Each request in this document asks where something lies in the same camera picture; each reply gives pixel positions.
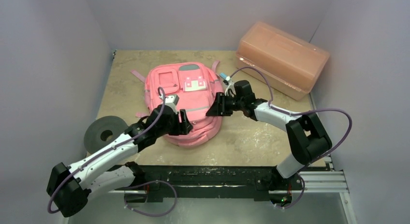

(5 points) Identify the pink backpack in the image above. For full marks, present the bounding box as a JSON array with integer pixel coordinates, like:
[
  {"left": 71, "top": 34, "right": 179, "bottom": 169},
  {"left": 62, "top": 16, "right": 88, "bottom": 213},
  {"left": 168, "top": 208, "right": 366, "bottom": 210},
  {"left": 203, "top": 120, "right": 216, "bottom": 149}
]
[{"left": 131, "top": 60, "right": 223, "bottom": 148}]

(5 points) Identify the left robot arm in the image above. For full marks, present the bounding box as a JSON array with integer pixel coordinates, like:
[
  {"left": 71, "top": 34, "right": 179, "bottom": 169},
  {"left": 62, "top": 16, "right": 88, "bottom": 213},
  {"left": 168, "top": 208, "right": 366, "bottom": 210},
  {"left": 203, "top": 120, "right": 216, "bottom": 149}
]
[{"left": 46, "top": 105, "right": 193, "bottom": 217}]

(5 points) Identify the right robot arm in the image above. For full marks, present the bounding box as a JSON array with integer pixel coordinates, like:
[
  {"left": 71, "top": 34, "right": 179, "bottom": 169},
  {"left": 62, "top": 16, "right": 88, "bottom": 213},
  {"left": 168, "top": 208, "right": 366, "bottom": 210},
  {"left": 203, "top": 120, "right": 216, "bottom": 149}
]
[{"left": 206, "top": 80, "right": 332, "bottom": 189}]

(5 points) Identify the grey tape roll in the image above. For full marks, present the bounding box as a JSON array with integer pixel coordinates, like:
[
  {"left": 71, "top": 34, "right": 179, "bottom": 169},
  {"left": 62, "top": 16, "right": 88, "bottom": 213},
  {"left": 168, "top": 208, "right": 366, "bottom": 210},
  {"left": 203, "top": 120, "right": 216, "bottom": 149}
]
[{"left": 83, "top": 116, "right": 128, "bottom": 154}]

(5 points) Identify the orange plastic storage box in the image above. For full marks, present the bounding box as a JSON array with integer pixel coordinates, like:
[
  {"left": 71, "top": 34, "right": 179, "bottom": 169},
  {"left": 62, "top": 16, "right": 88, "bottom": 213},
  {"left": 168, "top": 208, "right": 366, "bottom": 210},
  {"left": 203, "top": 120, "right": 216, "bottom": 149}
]
[{"left": 236, "top": 22, "right": 330, "bottom": 101}]

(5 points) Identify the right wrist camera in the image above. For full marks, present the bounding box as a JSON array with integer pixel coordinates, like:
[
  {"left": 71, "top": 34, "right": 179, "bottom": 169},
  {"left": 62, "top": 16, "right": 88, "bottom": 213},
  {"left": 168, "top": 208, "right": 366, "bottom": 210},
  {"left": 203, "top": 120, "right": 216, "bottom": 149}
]
[{"left": 223, "top": 76, "right": 234, "bottom": 96}]

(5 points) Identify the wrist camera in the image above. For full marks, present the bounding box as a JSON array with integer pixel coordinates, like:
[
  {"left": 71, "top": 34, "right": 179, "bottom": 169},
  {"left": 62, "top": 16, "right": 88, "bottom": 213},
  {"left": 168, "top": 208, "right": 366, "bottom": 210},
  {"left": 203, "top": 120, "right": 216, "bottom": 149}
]
[
  {"left": 223, "top": 76, "right": 234, "bottom": 96},
  {"left": 164, "top": 94, "right": 179, "bottom": 113}
]

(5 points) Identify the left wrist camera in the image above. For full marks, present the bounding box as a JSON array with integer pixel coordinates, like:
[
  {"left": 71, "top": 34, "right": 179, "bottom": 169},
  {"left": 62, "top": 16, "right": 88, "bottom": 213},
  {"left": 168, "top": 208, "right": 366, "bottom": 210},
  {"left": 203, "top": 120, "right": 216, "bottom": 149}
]
[{"left": 164, "top": 94, "right": 179, "bottom": 113}]

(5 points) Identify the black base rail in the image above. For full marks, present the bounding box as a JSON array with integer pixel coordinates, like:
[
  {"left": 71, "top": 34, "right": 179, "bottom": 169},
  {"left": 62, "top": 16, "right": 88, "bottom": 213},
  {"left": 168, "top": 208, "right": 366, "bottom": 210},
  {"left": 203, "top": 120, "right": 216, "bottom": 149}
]
[{"left": 96, "top": 164, "right": 350, "bottom": 204}]

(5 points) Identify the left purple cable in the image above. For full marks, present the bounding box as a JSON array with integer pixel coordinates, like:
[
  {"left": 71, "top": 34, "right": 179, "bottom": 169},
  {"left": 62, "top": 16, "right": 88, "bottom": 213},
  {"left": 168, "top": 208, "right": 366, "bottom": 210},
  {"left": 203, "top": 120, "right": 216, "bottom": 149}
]
[{"left": 47, "top": 86, "right": 166, "bottom": 215}]

